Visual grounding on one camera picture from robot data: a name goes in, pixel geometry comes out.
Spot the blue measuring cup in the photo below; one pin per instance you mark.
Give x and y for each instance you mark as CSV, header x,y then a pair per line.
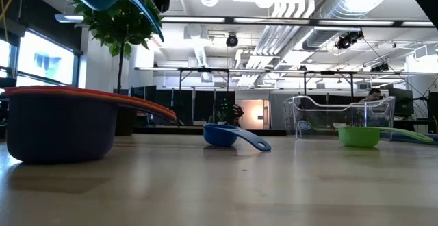
x,y
219,137

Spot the red measuring cup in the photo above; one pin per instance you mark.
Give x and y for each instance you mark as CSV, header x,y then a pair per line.
x,y
34,88

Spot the orange measuring cup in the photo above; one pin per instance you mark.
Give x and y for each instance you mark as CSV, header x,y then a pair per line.
x,y
34,92

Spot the green measuring cup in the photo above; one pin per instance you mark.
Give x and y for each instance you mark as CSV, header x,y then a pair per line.
x,y
357,137

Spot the clear plastic basket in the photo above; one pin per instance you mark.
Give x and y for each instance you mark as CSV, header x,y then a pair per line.
x,y
342,116

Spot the green plant in black pot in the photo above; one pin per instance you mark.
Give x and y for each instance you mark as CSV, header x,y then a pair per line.
x,y
116,24

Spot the ceiling light strip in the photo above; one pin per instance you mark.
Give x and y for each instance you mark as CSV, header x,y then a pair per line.
x,y
273,21

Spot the window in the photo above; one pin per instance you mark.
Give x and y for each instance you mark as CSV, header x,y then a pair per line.
x,y
44,58

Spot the person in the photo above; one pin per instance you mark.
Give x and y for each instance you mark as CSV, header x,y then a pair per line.
x,y
371,96

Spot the black computer monitor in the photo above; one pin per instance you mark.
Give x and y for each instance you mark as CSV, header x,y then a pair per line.
x,y
402,101

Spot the black ceiling camera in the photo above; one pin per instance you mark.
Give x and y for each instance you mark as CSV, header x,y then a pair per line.
x,y
232,40

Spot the black workstation frame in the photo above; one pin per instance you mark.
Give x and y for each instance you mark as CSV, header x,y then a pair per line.
x,y
203,70
328,72

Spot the round ventilation duct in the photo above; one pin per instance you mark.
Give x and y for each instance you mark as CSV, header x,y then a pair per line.
x,y
345,7

